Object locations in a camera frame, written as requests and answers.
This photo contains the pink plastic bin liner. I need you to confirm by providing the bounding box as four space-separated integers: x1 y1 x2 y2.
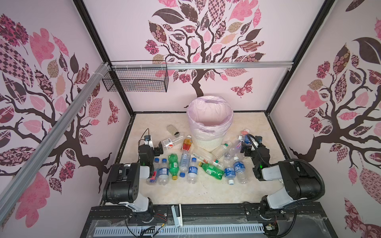
187 96 234 141

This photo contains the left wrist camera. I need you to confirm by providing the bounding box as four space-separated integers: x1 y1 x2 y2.
144 135 154 148

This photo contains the Fiji water bottle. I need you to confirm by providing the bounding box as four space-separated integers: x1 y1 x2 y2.
146 158 160 185

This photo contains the glass spice jar black cap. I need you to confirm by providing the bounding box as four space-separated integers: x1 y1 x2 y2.
167 125 180 137

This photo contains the clear bottle pale blue label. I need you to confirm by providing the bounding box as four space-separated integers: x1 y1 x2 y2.
180 151 191 174

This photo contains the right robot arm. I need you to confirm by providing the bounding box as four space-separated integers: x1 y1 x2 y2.
243 134 325 215

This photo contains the aluminium frame bar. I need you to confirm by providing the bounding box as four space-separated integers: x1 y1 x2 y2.
112 61 294 70
1 62 110 222

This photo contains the white cable duct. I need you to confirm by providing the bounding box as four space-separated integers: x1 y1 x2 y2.
92 224 265 238

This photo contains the black wire basket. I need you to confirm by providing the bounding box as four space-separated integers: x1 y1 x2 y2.
102 59 169 93

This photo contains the green bottle yellow cap tilted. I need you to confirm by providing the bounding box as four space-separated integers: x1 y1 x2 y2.
199 162 224 180

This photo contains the clear bottle green cap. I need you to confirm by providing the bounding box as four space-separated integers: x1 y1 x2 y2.
212 141 232 160

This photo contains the white woven waste bin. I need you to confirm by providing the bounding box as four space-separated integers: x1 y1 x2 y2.
192 137 224 152

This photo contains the aluminium frame bar left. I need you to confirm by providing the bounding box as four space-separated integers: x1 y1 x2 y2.
1 62 110 222

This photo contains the clear bottle green red label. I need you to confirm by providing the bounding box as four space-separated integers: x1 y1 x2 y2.
191 147 223 170

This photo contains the green bottle yellow cap upright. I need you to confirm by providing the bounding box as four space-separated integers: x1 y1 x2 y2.
168 154 179 180

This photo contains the red yellow label drink bottle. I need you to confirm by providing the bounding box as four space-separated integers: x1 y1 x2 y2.
181 135 192 152

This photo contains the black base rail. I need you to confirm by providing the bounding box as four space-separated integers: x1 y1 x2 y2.
81 202 336 238

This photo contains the small blue label water bottle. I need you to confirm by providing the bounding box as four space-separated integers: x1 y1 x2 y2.
187 158 198 184

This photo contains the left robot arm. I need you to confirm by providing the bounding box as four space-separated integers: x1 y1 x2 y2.
102 143 163 216

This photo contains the blue label bottle white cap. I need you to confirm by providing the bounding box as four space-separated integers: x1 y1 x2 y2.
224 163 236 185

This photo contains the clear bottle purple label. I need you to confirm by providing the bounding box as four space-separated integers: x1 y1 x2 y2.
224 140 242 162

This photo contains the white bracket on rail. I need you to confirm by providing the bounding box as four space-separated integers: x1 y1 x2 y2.
171 204 183 228

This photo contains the aluminium frame bar back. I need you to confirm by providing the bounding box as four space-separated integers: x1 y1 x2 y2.
112 61 294 70

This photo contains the clear bottle red white label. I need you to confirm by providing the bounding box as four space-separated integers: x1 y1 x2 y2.
161 133 184 150

